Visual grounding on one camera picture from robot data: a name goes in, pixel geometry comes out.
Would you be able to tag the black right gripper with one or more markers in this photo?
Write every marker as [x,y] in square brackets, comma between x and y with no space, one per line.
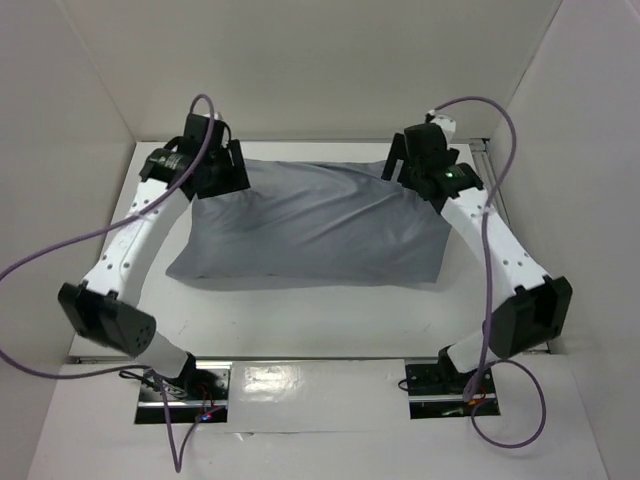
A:
[406,167]

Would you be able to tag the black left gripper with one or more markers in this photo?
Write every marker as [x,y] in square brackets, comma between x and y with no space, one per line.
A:
[235,179]

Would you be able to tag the grey pillowcase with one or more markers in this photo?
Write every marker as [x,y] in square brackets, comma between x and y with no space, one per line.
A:
[315,222]

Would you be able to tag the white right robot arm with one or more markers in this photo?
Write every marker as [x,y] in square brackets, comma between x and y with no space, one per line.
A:
[527,307]

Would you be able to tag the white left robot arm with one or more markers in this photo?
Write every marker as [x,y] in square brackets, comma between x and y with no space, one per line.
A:
[103,307]

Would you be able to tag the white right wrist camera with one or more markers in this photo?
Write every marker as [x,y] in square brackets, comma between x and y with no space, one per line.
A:
[447,124]

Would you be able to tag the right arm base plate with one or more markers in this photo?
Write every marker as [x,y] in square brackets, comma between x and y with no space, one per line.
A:
[431,397]

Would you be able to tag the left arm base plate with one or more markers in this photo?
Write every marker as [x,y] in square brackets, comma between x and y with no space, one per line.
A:
[184,408]

